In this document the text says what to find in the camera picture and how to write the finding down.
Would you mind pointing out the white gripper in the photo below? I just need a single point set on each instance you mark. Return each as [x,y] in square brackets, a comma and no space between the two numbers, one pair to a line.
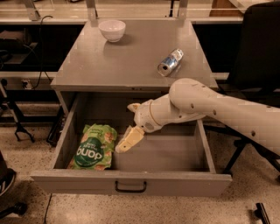
[143,115]

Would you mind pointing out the green rice chip bag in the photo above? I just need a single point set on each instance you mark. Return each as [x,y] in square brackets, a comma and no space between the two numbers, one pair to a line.
[95,149]

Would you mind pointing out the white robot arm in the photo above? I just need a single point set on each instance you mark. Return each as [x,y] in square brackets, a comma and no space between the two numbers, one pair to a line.
[190,100]

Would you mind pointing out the open grey top drawer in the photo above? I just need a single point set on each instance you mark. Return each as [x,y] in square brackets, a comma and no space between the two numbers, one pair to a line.
[175,161]

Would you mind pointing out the grey drawer cabinet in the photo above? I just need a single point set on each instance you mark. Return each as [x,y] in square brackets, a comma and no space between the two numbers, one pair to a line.
[96,65]

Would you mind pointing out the silver blue soda can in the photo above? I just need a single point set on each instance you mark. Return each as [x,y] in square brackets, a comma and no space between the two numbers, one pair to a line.
[167,66]

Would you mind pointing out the white bowl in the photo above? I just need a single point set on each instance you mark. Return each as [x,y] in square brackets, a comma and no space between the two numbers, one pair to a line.
[112,30]

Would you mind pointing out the black stand leg left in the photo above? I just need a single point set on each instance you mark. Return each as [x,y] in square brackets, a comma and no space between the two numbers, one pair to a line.
[15,111]

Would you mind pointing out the black office chair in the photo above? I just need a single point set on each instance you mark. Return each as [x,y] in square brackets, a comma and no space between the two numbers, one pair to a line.
[248,52]

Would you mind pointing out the black wheeled base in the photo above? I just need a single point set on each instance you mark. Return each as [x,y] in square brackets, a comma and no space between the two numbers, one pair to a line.
[7,178]

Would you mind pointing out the black drawer handle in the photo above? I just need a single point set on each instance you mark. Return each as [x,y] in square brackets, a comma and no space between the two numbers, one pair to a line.
[121,188]

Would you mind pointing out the wall power outlet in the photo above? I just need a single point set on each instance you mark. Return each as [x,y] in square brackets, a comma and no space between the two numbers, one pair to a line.
[26,84]

